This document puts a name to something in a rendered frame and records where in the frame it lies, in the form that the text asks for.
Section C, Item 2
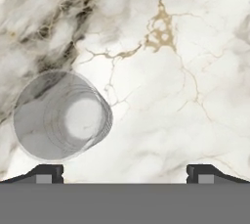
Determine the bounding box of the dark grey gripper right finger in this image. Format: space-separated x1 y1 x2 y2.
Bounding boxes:
186 163 250 185

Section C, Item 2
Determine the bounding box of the clear glass cup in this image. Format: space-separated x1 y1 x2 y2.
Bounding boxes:
12 69 114 162

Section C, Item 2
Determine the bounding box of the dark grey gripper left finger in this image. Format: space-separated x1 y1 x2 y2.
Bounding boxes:
0 163 64 185

